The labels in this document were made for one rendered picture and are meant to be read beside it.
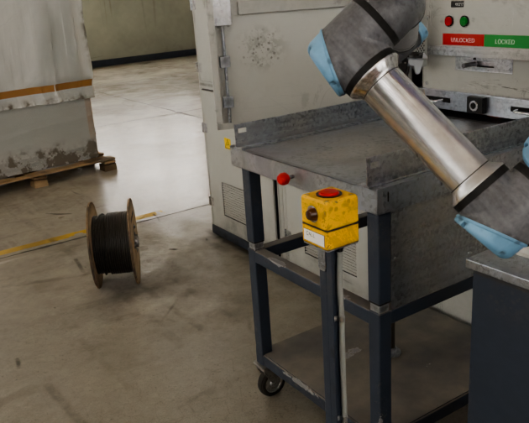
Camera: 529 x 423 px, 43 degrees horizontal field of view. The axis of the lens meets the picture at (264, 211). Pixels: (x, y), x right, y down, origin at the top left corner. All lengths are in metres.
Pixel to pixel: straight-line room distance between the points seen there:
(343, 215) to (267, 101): 1.06
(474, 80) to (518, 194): 1.03
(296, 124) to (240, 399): 0.92
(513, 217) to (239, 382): 1.40
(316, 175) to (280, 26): 0.75
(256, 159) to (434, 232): 0.52
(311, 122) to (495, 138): 0.58
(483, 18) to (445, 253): 0.77
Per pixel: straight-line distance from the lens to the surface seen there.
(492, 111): 2.14
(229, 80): 2.23
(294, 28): 2.26
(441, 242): 1.70
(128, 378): 2.48
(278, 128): 2.00
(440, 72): 2.28
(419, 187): 1.56
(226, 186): 3.44
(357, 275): 2.71
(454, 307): 2.40
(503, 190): 1.20
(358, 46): 1.24
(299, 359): 2.14
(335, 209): 1.25
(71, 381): 2.54
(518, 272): 1.34
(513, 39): 2.09
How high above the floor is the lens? 1.29
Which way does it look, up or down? 19 degrees down
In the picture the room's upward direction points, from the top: 4 degrees counter-clockwise
